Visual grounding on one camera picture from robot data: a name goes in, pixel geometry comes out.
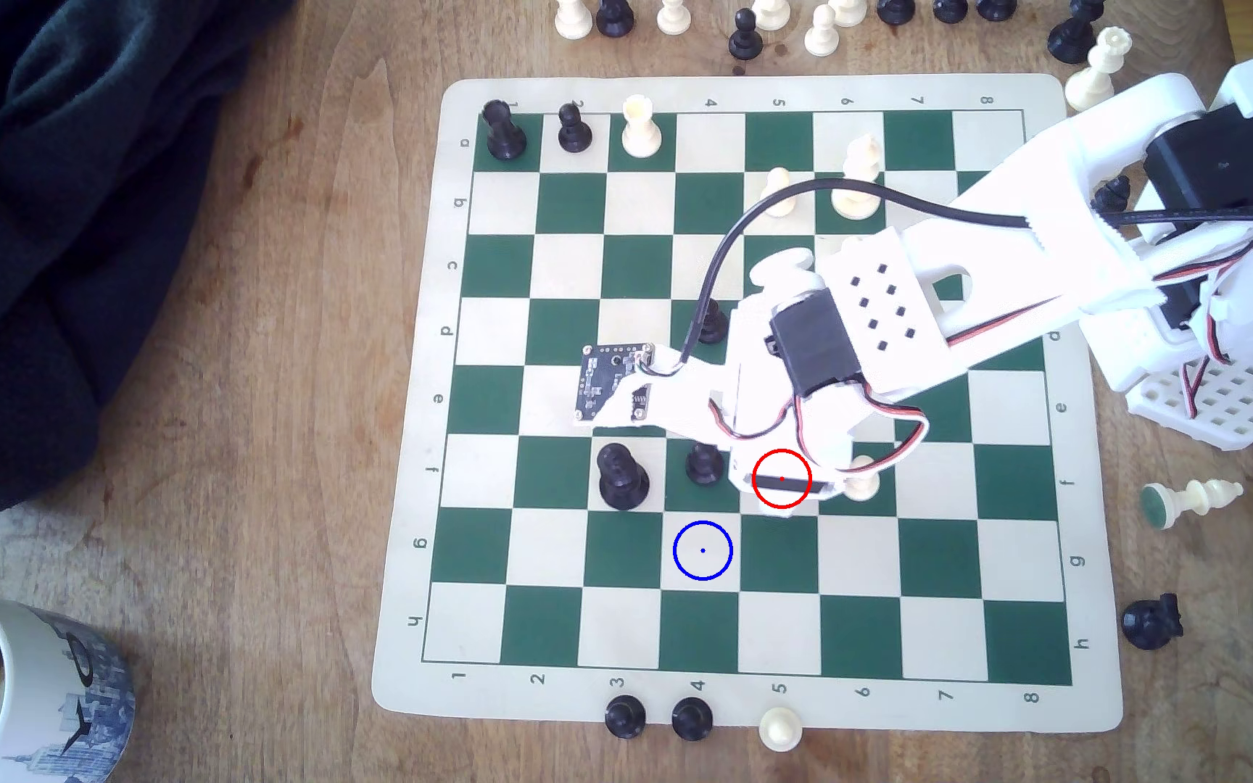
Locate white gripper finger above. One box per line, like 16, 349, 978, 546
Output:
733, 444, 850, 515
798, 389, 882, 465

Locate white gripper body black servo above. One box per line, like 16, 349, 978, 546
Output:
626, 285, 872, 447

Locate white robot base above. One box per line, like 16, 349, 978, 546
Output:
1085, 277, 1253, 395

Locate green white chess board mat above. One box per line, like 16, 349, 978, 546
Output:
371, 74, 1125, 733

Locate black queen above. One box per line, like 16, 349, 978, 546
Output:
597, 442, 650, 513

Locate white king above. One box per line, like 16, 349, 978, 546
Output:
831, 133, 885, 222

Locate white rook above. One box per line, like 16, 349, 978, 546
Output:
621, 94, 663, 160

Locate white bishop with green felt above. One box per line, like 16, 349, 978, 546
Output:
1140, 478, 1244, 532

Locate black knight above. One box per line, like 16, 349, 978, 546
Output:
1121, 592, 1185, 652

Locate black rook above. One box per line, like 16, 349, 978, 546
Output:
481, 99, 529, 162

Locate white queen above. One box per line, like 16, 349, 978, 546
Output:
1064, 26, 1133, 117

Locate dark blue cloth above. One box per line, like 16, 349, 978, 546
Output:
0, 0, 296, 521

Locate white mug with skyline print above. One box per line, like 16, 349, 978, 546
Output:
0, 584, 137, 783

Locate black camera cable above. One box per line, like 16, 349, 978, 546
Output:
648, 178, 1253, 378

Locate black camera circuit board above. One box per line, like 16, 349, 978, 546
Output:
576, 344, 656, 421

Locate red white black servo wires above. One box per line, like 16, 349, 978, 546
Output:
708, 217, 1253, 474

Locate white perforated base plate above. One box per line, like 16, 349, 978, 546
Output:
1125, 353, 1253, 452

